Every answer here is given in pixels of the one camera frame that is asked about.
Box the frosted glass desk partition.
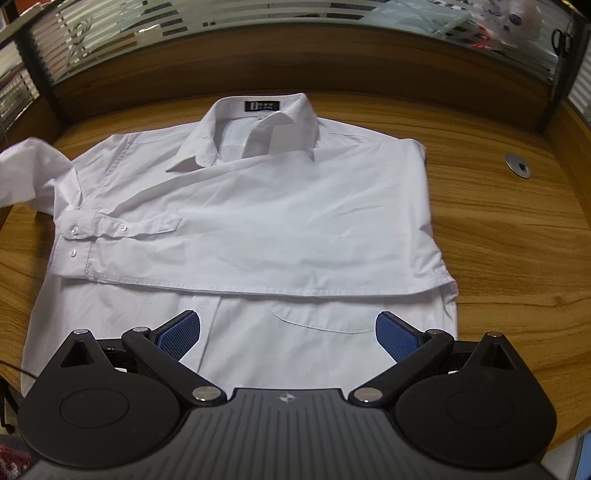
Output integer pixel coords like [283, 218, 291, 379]
[1, 1, 590, 141]

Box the white dress shirt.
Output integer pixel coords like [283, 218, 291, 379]
[1, 94, 458, 392]

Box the silver desk cable grommet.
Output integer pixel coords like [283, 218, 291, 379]
[505, 153, 532, 179]

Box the black thin cable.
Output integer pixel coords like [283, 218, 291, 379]
[0, 359, 40, 381]

